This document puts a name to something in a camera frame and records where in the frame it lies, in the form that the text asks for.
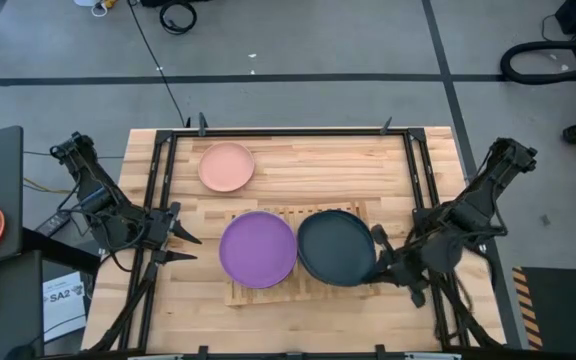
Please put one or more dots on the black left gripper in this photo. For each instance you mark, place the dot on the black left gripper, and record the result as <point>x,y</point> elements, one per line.
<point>158,230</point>

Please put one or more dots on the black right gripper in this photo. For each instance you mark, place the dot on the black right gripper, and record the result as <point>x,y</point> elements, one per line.
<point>407,270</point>

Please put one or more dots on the dark green plate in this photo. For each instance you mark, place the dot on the dark green plate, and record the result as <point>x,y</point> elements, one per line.
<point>335,247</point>

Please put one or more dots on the purple plate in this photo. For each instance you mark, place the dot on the purple plate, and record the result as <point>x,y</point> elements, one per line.
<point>258,249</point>

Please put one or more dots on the pink plate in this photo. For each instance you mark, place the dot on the pink plate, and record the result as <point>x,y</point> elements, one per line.
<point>225,166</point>

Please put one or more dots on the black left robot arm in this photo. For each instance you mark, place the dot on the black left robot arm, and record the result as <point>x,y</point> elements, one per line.
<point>95,200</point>

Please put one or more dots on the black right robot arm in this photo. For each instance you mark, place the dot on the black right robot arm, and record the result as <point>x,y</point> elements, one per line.
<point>473,205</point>

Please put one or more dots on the wooden slatted shelf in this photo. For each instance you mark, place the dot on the wooden slatted shelf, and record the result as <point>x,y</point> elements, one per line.
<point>263,297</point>

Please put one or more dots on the white label strip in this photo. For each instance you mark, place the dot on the white label strip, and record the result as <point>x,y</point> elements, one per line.
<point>155,357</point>
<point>433,357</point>

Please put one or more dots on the white printed paper sheet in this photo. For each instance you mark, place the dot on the white printed paper sheet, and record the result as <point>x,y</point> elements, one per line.
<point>63,305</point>

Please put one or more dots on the black hazard-striped mat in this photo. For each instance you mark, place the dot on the black hazard-striped mat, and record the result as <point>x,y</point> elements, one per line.
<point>563,305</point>

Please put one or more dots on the black metal table frame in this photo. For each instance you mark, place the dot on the black metal table frame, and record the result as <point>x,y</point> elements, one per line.
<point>318,132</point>

